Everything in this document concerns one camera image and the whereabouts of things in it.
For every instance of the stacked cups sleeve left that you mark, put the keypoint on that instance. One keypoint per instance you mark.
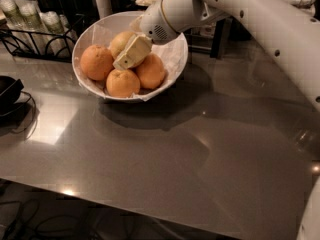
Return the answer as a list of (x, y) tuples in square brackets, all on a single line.
[(16, 24)]

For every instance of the black tray with wire stand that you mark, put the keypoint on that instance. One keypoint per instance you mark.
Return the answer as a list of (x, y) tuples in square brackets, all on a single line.
[(18, 109)]

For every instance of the black wire cup rack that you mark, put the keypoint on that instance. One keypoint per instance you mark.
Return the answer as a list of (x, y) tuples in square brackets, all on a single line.
[(14, 46)]

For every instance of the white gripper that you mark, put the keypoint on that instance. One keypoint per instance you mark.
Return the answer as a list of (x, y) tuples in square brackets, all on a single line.
[(154, 23)]

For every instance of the white bowl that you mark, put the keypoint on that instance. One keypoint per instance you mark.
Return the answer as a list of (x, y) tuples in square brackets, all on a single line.
[(100, 27)]

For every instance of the black condiment shelf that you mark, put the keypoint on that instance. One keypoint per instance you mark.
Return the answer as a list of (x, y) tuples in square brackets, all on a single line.
[(218, 39)]

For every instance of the stacked cups sleeve middle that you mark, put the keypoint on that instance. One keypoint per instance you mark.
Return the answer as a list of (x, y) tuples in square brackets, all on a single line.
[(33, 22)]

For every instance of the white paper bowl liner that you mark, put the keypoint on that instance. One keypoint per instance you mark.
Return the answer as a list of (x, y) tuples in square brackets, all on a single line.
[(173, 55)]

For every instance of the left orange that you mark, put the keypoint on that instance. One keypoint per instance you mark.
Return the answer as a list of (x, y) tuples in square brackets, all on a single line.
[(96, 62)]

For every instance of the front orange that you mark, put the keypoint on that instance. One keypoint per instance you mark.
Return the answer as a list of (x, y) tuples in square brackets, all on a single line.
[(122, 83)]

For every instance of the right orange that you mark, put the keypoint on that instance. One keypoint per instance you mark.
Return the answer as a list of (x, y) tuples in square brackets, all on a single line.
[(151, 72)]

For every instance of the stacked cups sleeve right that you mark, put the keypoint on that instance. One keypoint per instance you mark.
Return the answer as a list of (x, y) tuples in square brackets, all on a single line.
[(55, 25)]

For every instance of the stacked cups sleeve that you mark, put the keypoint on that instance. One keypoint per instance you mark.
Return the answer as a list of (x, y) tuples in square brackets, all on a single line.
[(33, 22), (16, 24), (55, 25)]

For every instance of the yellowish top orange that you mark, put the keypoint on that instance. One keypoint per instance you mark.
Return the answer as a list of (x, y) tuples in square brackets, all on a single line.
[(118, 44)]

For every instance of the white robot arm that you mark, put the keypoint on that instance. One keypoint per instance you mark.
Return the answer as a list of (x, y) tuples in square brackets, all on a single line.
[(288, 35)]

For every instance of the white paper cup stack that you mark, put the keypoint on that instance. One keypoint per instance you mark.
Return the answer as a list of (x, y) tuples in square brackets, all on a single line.
[(102, 0)]

